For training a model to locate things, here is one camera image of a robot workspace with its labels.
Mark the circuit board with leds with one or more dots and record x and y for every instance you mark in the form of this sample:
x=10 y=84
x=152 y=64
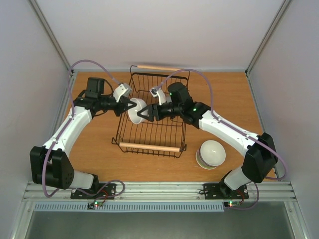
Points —
x=230 y=204
x=95 y=205

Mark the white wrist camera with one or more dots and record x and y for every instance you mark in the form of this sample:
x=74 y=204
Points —
x=157 y=92
x=122 y=90

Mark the green bowl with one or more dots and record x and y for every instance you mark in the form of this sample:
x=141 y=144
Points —
x=207 y=162

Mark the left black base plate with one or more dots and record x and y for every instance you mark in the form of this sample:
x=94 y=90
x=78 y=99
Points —
x=92 y=193

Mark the left circuit board with leds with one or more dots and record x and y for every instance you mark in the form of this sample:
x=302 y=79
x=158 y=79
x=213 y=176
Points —
x=95 y=205

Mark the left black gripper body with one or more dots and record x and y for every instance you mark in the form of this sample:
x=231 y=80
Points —
x=117 y=111

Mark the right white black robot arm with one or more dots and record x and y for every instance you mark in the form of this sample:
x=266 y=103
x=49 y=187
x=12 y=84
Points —
x=258 y=150

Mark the right circuit board with leds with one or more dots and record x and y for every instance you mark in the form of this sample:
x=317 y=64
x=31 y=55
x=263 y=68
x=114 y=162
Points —
x=230 y=204

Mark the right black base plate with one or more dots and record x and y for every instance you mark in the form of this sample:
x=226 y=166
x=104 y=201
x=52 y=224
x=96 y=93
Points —
x=212 y=191

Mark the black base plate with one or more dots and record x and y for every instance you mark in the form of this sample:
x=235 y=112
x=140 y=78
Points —
x=92 y=193
x=212 y=191

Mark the aluminium rail front frame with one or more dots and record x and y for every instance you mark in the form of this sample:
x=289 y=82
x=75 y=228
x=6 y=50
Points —
x=174 y=192

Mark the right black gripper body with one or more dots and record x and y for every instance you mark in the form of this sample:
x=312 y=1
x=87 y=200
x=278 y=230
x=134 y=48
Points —
x=154 y=112

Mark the ribbed white bowl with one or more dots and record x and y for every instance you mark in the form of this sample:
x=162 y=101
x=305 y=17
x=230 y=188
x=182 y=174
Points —
x=213 y=147

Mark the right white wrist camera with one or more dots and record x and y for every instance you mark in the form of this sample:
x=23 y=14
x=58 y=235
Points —
x=157 y=92

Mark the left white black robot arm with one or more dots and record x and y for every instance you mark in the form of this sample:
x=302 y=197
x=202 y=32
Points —
x=50 y=164

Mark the blue patterned white bowl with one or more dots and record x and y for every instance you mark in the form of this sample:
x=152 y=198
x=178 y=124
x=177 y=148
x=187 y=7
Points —
x=169 y=99

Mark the grey slotted cable duct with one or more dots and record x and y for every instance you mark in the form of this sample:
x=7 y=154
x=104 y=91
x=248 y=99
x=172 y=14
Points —
x=129 y=207

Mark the plain white bowl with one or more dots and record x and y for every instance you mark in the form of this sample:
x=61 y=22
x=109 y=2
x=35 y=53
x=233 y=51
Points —
x=133 y=112

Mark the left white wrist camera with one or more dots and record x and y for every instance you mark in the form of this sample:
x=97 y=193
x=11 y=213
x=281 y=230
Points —
x=122 y=90

